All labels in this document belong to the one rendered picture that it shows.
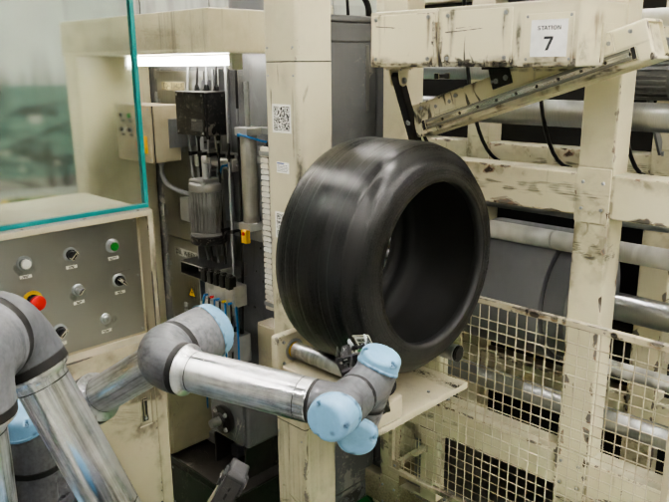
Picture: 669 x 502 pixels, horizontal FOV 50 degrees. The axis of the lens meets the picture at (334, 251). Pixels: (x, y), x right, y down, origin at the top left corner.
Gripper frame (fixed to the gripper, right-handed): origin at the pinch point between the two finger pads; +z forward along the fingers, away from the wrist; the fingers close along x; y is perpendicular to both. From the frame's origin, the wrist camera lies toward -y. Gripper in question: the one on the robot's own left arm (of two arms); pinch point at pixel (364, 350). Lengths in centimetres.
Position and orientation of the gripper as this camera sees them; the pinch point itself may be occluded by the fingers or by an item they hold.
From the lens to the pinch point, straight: 160.6
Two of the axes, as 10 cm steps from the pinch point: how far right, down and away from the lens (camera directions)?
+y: -3.6, -8.7, -3.3
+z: 0.6, -3.8, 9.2
